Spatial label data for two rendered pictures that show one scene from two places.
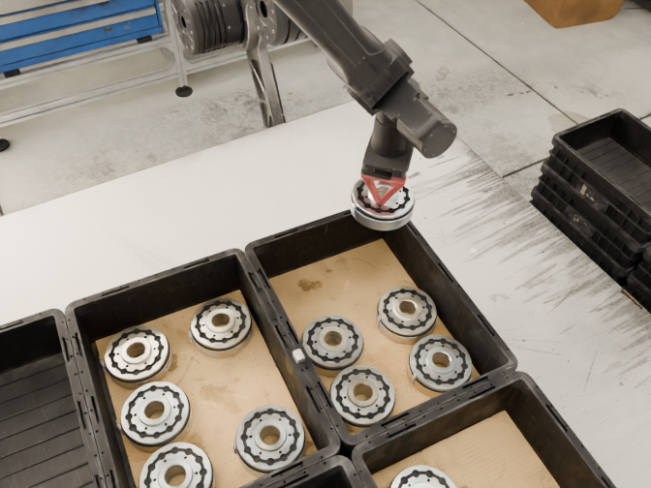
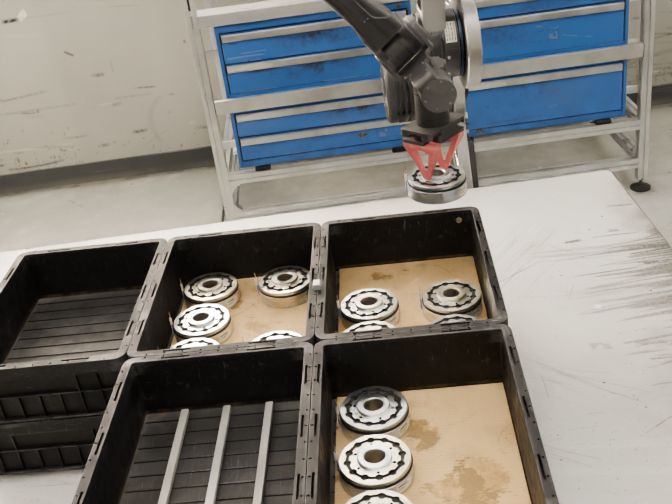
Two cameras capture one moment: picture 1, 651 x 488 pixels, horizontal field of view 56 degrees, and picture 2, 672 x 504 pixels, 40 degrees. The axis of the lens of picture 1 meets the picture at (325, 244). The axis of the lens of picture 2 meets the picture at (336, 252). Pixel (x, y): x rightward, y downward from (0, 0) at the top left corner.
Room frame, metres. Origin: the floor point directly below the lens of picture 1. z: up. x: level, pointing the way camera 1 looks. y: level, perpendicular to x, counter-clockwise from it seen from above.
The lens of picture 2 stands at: (-0.63, -0.71, 1.73)
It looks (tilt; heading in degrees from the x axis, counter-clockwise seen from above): 29 degrees down; 32
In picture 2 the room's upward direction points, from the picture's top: 8 degrees counter-clockwise
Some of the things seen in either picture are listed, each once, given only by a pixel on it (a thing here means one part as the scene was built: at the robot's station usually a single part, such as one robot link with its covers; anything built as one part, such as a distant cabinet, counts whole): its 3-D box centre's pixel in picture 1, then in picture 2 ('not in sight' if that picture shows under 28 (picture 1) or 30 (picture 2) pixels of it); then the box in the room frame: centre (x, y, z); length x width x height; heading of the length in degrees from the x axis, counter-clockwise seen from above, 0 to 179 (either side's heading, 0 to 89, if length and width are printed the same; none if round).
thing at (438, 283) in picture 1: (368, 322); (407, 296); (0.57, -0.08, 0.87); 0.40 x 0.30 x 0.11; 28
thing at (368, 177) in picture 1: (385, 176); (430, 152); (0.70, -0.09, 1.09); 0.07 x 0.07 x 0.09; 77
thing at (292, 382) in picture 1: (198, 391); (239, 312); (0.43, 0.19, 0.87); 0.40 x 0.30 x 0.11; 28
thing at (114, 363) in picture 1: (137, 351); (210, 287); (0.50, 0.30, 0.86); 0.10 x 0.10 x 0.01
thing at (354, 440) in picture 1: (371, 305); (405, 271); (0.57, -0.08, 0.92); 0.40 x 0.30 x 0.02; 28
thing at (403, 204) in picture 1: (383, 195); (436, 176); (0.71, -0.09, 1.04); 0.10 x 0.10 x 0.01
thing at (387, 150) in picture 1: (391, 136); (432, 111); (0.71, -0.09, 1.16); 0.10 x 0.07 x 0.07; 167
